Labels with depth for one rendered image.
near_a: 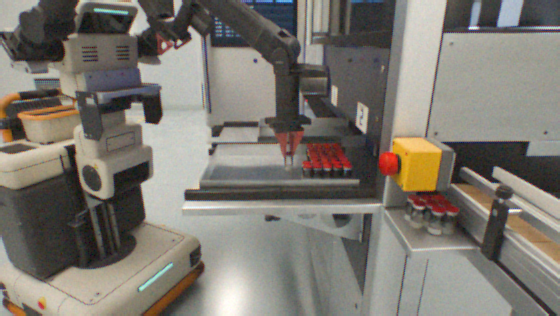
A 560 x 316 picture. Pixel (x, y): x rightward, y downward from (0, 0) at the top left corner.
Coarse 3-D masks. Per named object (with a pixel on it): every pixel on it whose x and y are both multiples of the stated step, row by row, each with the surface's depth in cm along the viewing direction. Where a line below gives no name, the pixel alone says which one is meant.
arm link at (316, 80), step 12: (276, 60) 69; (288, 60) 68; (276, 72) 70; (288, 72) 70; (312, 72) 70; (324, 72) 69; (312, 84) 71; (324, 84) 70; (312, 96) 73; (324, 96) 72
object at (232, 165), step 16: (240, 144) 92; (256, 144) 92; (272, 144) 92; (288, 144) 92; (304, 144) 92; (224, 160) 89; (240, 160) 89; (256, 160) 89; (272, 160) 89; (304, 160) 89; (208, 176) 76; (224, 176) 78; (240, 176) 78; (256, 176) 78; (272, 176) 78; (288, 176) 78
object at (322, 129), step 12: (264, 120) 124; (312, 120) 125; (324, 120) 125; (336, 120) 125; (264, 132) 117; (312, 132) 117; (324, 132) 117; (336, 132) 117; (348, 132) 117; (348, 144) 102; (360, 144) 102
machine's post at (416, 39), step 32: (416, 0) 51; (416, 32) 53; (416, 64) 54; (416, 96) 56; (384, 128) 62; (416, 128) 58; (384, 192) 63; (384, 224) 65; (384, 256) 68; (384, 288) 71
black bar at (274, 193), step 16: (192, 192) 66; (208, 192) 66; (224, 192) 66; (240, 192) 66; (256, 192) 66; (272, 192) 67; (288, 192) 67; (304, 192) 67; (320, 192) 67; (336, 192) 67; (352, 192) 67; (368, 192) 67
